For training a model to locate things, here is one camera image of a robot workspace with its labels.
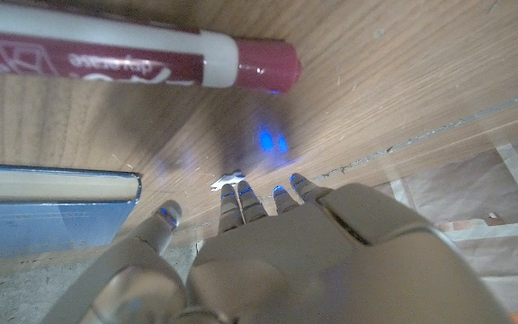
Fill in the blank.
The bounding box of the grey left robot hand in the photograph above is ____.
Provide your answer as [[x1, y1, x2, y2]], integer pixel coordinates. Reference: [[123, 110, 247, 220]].
[[38, 173, 512, 324]]

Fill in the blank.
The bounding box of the white puzzle piece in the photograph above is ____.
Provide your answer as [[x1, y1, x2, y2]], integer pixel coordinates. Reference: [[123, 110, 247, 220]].
[[210, 169, 246, 192]]

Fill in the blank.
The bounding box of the blue notebook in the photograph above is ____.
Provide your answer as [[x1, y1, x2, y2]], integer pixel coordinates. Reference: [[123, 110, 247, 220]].
[[0, 162, 143, 263]]

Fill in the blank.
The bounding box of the maroon dry erase marker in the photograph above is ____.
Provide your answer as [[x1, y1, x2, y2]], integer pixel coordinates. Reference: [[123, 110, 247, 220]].
[[0, 0, 303, 95]]

